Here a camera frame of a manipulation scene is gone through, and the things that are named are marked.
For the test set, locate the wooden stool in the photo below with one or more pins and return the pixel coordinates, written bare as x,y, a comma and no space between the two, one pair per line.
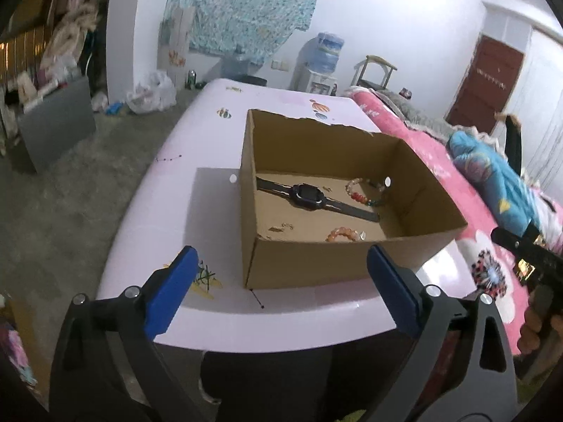
380,60

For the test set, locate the brown cardboard box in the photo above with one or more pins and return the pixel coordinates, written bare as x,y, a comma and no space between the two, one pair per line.
308,263

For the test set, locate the white water dispenser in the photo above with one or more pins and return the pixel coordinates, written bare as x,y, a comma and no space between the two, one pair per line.
319,81

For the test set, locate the teal patterned hanging cloth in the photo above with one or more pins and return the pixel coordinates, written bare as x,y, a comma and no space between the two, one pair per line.
246,9

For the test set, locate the white wardrobe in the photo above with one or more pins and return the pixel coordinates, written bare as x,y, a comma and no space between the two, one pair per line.
539,66

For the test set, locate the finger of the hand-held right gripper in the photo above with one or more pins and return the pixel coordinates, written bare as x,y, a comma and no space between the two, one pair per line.
514,241
513,145

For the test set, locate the grey blanket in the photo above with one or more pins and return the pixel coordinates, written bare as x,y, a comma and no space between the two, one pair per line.
418,114

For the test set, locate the blue printed blanket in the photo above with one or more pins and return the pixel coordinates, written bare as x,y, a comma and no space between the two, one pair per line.
492,176

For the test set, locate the pink floral blanket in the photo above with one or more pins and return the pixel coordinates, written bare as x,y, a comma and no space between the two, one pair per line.
440,176

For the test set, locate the green can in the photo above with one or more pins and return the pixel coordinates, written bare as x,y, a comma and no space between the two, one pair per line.
191,80

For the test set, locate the white plastic bag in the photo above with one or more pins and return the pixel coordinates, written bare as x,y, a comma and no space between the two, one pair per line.
151,94

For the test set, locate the brown wooden door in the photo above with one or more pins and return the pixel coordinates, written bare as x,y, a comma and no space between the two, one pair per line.
481,88

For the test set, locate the blue water bottle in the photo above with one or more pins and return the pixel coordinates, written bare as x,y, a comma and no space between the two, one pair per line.
326,50
236,65

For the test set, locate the dark glass jar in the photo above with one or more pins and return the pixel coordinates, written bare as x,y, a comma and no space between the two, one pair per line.
404,93

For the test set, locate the pile of pale clothes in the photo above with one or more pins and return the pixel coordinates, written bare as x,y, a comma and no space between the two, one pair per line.
70,35

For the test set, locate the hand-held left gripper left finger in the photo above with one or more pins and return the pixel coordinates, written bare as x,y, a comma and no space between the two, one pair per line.
171,290

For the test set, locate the white wall socket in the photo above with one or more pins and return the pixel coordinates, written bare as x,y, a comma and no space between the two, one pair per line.
281,65

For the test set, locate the black purple smartwatch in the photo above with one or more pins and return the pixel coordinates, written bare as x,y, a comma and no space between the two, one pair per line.
308,193

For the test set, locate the cartoon print cardboard box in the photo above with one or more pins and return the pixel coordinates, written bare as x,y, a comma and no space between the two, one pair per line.
13,347

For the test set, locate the person's right hand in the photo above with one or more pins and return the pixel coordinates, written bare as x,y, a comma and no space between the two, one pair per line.
534,321

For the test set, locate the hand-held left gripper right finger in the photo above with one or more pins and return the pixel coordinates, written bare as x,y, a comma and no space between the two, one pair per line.
396,290

